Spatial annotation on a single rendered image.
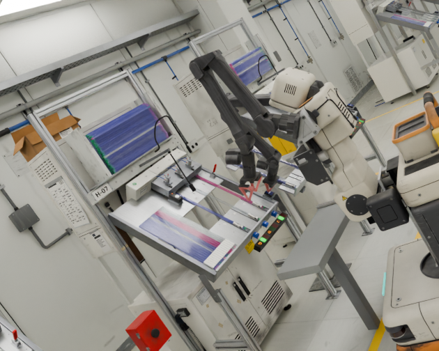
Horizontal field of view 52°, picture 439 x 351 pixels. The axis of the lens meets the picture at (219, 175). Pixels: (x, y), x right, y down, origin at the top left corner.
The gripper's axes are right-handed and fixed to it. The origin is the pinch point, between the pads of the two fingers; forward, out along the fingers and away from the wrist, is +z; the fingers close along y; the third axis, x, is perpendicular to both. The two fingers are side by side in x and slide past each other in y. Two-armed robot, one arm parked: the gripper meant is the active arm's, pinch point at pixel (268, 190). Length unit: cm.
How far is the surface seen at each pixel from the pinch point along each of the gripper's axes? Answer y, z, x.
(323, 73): -504, 139, -127
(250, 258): 15.0, 44.6, 3.6
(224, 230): 40.2, 6.2, -5.9
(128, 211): 60, 7, -57
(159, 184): 36, 1, -54
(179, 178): 24, 1, -48
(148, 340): 111, 16, -1
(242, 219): 26.2, 6.1, -2.3
